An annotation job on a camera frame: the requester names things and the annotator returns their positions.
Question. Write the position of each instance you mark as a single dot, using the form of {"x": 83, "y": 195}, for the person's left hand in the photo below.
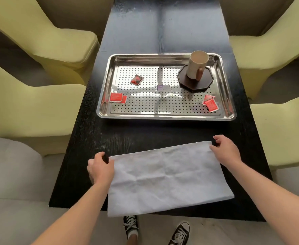
{"x": 101, "y": 172}

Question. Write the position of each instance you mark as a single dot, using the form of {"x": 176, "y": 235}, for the person's right hand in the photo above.
{"x": 227, "y": 151}

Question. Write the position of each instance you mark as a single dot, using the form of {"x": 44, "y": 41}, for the person's right thumb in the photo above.
{"x": 215, "y": 151}

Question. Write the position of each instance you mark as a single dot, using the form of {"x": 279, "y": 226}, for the person's left thumb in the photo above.
{"x": 110, "y": 167}

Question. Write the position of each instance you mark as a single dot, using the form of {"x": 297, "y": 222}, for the white cloth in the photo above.
{"x": 164, "y": 176}

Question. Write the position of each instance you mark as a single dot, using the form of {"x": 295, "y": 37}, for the person's left forearm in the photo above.
{"x": 75, "y": 214}

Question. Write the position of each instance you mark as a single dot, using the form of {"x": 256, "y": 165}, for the person's right forearm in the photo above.
{"x": 266, "y": 201}

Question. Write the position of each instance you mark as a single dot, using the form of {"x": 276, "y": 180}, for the person's left black sneaker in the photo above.
{"x": 131, "y": 225}

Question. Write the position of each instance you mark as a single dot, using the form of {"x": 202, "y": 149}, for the person's black sneaker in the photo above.
{"x": 180, "y": 234}
{"x": 131, "y": 225}

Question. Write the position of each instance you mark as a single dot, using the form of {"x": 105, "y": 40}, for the perforated stainless steel tray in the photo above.
{"x": 162, "y": 104}

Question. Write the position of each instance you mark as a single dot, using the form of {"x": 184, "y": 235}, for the dark octagonal coaster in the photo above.
{"x": 190, "y": 82}

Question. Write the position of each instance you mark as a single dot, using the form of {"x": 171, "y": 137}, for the yellow-green armchair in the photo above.
{"x": 24, "y": 112}
{"x": 274, "y": 48}
{"x": 49, "y": 40}
{"x": 284, "y": 130}

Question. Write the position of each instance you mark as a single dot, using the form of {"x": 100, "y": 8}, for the purple and white sachet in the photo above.
{"x": 163, "y": 87}

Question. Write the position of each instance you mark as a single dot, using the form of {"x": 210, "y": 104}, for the person's right black sneaker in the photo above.
{"x": 180, "y": 234}

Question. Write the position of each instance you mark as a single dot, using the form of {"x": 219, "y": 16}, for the dark red sachet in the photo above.
{"x": 137, "y": 80}

